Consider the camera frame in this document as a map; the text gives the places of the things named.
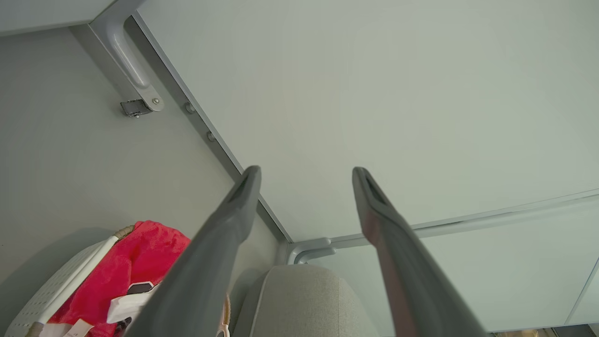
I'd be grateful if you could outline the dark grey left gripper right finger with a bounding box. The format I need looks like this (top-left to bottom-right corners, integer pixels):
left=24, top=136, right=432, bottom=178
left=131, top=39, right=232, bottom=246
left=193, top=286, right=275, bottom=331
left=352, top=167, right=487, bottom=337

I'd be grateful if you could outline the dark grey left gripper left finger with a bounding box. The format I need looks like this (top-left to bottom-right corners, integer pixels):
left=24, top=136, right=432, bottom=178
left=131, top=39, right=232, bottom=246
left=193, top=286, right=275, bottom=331
left=124, top=165, right=262, bottom=337

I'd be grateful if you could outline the plain red shirt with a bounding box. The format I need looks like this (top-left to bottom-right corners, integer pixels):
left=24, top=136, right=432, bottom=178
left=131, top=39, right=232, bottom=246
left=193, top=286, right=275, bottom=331
left=47, top=220, right=191, bottom=337

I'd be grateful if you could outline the red jersey with white stripes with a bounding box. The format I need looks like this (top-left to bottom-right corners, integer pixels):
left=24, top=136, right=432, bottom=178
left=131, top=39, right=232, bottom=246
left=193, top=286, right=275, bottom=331
left=40, top=281, right=162, bottom=337

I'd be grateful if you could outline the grey fabric sofa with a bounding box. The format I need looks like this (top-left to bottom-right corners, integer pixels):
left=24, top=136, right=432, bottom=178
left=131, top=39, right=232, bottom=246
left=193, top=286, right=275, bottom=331
left=233, top=264, right=380, bottom=337

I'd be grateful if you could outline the white woven laundry basket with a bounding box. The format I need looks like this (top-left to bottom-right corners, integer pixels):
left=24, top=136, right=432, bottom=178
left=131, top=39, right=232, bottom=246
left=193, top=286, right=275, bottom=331
left=5, top=225, right=232, bottom=337

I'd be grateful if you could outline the small metal latch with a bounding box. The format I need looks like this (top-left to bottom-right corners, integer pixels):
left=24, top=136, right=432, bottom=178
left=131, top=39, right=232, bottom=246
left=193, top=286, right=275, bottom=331
left=121, top=99, right=153, bottom=117

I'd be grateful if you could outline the grey partition base rail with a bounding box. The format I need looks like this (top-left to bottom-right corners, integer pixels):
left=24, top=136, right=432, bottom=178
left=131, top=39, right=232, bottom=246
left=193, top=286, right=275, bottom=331
left=124, top=12, right=293, bottom=244

